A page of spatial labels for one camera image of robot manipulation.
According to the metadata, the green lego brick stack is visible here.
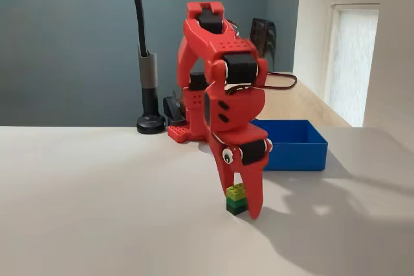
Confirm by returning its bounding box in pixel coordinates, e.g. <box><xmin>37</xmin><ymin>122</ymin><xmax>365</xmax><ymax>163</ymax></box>
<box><xmin>225</xmin><ymin>183</ymin><xmax>247</xmax><ymax>216</ymax></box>

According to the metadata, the blue plastic bin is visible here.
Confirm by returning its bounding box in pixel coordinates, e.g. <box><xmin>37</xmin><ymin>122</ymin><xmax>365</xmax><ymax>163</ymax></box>
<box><xmin>249</xmin><ymin>119</ymin><xmax>329</xmax><ymax>172</ymax></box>

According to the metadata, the black table clamp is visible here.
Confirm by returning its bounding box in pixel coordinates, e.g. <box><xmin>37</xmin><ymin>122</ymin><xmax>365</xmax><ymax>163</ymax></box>
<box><xmin>162</xmin><ymin>94</ymin><xmax>187</xmax><ymax>127</ymax></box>

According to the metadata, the black gooseneck stand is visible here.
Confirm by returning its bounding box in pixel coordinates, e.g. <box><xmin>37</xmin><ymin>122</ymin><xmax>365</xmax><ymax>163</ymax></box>
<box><xmin>128</xmin><ymin>0</ymin><xmax>168</xmax><ymax>134</ymax></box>

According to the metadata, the dark wooden chair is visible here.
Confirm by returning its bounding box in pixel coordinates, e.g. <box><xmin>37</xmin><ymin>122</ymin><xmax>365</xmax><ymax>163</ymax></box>
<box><xmin>250</xmin><ymin>17</ymin><xmax>278</xmax><ymax>72</ymax></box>

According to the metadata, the grey sleeve on stand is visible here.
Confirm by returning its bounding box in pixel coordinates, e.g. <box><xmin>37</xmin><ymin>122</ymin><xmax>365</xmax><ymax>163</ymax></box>
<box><xmin>138</xmin><ymin>44</ymin><xmax>158</xmax><ymax>90</ymax></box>

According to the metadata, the white framed window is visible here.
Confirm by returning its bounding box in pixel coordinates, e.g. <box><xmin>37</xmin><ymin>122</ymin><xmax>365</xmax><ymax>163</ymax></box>
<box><xmin>324</xmin><ymin>0</ymin><xmax>382</xmax><ymax>127</ymax></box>

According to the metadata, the thin servo wire loop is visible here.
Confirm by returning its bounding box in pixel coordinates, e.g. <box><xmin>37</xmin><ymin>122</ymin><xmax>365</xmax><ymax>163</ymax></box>
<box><xmin>226</xmin><ymin>73</ymin><xmax>298</xmax><ymax>93</ymax></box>

